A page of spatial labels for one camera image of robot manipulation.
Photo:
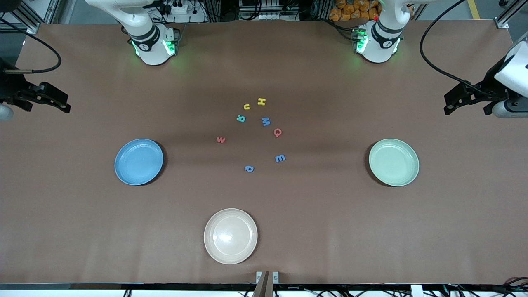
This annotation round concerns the aluminium frame profile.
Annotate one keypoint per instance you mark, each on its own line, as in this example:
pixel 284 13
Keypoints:
pixel 27 20
pixel 509 16

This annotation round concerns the green plate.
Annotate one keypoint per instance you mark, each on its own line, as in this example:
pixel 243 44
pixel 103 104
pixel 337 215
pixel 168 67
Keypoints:
pixel 394 162

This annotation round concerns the orange bags pile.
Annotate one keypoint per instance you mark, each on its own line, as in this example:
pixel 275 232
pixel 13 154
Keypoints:
pixel 350 10

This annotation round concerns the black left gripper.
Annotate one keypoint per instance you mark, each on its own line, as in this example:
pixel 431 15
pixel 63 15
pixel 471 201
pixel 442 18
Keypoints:
pixel 489 87

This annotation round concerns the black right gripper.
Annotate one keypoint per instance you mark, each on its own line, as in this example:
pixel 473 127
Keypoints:
pixel 9 88

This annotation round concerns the blue uppercase letter M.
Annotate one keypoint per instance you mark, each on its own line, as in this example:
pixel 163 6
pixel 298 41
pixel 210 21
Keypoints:
pixel 265 122

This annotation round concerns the metal equipment rack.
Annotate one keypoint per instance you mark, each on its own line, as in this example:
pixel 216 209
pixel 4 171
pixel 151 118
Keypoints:
pixel 268 8

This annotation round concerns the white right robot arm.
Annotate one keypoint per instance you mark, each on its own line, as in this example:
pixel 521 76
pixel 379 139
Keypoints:
pixel 152 53

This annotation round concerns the blue lowercase letter m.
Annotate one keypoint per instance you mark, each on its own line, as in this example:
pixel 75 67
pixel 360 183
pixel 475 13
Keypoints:
pixel 280 158

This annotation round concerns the blue plate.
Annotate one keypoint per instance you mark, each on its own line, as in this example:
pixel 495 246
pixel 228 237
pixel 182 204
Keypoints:
pixel 139 161

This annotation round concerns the red uppercase letter Q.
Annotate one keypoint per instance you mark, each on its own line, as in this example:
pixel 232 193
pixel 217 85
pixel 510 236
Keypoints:
pixel 274 132

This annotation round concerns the brown table cover sheet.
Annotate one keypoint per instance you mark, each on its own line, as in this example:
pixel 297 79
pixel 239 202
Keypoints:
pixel 330 231

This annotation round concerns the teal uppercase letter R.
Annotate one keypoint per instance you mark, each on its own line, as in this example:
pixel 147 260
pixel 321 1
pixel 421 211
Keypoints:
pixel 241 118

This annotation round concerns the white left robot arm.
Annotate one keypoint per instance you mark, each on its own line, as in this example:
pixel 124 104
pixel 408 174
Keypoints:
pixel 383 49

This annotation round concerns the beige plate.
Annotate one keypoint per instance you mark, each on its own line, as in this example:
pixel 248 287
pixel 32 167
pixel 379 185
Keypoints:
pixel 230 236

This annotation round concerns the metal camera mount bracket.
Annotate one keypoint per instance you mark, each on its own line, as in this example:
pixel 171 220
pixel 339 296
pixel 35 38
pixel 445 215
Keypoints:
pixel 267 280

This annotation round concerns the blue lowercase letter a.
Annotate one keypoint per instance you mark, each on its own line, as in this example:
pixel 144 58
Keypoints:
pixel 252 169

